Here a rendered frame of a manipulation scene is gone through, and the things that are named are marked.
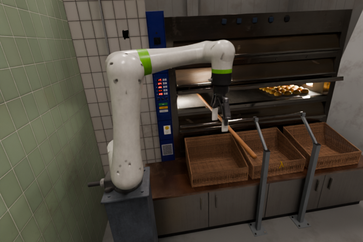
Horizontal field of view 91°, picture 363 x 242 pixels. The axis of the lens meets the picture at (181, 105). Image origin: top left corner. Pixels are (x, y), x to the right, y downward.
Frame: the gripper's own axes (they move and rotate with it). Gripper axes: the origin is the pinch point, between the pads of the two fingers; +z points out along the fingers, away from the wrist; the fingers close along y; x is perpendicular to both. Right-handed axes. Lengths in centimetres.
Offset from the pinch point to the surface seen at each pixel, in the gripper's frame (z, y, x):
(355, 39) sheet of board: -34, -212, 347
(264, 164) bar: 64, -38, 60
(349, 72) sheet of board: 24, -195, 333
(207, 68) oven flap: -13, -103, 27
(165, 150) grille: 76, -98, -23
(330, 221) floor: 145, -30, 141
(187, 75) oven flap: -7, -102, 5
